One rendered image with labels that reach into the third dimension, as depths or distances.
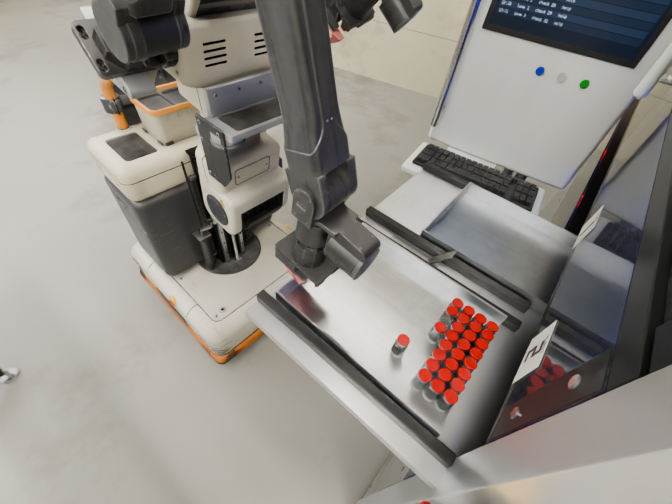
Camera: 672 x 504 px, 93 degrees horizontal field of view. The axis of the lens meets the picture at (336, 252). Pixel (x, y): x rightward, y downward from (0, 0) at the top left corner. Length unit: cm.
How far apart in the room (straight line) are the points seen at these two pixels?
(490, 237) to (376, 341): 41
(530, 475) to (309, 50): 40
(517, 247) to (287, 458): 107
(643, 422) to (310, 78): 35
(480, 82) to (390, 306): 83
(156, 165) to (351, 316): 78
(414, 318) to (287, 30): 49
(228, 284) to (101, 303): 70
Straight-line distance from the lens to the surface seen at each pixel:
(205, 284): 142
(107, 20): 62
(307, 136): 36
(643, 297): 38
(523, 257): 86
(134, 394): 160
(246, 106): 85
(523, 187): 120
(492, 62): 122
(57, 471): 163
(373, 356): 58
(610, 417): 30
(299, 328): 57
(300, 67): 34
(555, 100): 122
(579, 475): 30
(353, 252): 42
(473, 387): 62
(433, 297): 67
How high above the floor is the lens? 140
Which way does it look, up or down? 49 degrees down
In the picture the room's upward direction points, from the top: 9 degrees clockwise
